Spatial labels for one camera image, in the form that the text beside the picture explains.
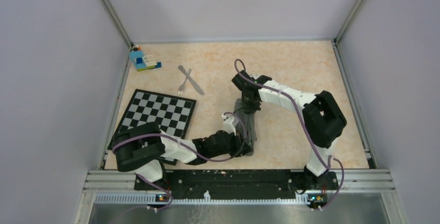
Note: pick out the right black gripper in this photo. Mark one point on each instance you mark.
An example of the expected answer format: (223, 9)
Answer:
(249, 109)

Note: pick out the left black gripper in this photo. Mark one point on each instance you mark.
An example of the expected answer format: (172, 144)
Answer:
(241, 148)

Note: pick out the grey cloth napkin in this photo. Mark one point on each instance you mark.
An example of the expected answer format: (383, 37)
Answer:
(248, 119)

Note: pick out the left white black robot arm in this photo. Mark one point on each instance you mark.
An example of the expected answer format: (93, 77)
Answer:
(138, 150)

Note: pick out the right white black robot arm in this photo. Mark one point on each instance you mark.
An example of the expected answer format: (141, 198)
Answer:
(319, 115)

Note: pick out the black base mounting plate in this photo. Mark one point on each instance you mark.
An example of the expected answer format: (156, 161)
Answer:
(245, 184)

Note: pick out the silver table knife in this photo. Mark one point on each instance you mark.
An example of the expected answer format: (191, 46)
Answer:
(193, 83)

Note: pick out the silver fork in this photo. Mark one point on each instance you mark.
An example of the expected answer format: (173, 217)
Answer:
(182, 86)

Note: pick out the colourful toy brick block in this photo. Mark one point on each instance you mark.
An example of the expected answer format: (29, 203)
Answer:
(141, 61)

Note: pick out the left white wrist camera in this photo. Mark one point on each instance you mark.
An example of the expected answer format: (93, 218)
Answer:
(230, 122)

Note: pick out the grey slotted cable duct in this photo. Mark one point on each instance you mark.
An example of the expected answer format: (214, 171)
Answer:
(162, 199)

